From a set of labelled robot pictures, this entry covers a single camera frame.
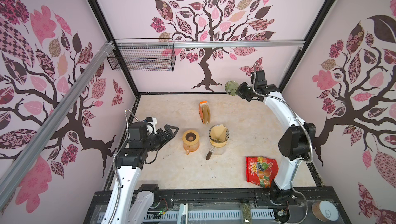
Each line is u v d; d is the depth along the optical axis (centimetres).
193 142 84
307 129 49
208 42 94
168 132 63
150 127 58
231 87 90
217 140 82
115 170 46
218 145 81
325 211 66
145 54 95
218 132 80
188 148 89
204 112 102
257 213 70
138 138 53
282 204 71
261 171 79
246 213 67
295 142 49
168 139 63
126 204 41
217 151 90
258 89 65
